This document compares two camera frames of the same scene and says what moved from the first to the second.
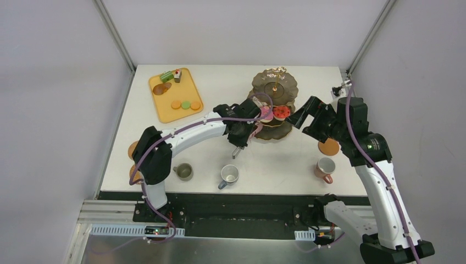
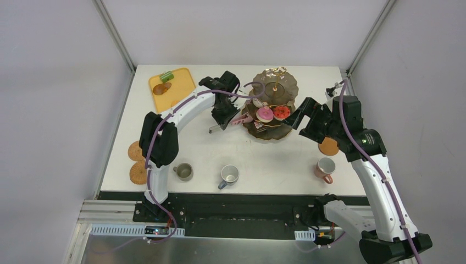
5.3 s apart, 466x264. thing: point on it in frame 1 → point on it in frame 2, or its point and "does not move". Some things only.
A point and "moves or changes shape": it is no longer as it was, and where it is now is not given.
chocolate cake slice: (177, 75) moves or changes shape
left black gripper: (250, 110) → (223, 112)
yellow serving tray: (173, 100) does not move
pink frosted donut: (266, 111) does not move
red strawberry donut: (281, 112) does not move
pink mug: (329, 165) does not move
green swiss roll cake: (167, 76) does not move
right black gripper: (310, 116) does not move
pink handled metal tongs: (259, 127) moves or changes shape
